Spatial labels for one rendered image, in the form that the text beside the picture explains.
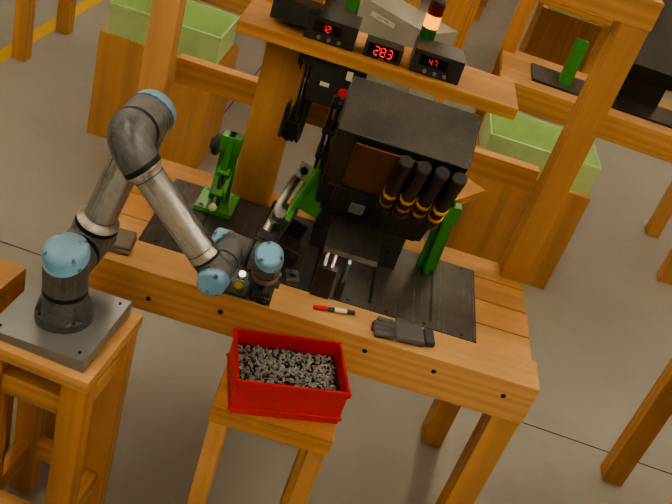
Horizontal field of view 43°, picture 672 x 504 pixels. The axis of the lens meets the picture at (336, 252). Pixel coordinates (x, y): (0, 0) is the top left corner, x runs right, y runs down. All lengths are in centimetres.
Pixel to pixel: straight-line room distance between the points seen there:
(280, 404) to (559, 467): 184
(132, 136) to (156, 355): 177
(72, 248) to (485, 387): 127
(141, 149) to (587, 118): 149
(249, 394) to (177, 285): 46
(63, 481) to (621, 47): 207
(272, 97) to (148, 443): 135
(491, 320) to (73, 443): 137
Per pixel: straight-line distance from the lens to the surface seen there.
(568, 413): 417
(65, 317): 229
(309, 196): 257
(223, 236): 217
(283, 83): 282
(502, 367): 265
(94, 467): 284
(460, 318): 277
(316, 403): 230
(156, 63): 291
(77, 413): 233
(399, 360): 257
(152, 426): 333
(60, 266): 220
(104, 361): 230
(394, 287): 278
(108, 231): 229
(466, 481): 291
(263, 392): 226
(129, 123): 199
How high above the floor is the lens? 242
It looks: 32 degrees down
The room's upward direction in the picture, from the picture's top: 19 degrees clockwise
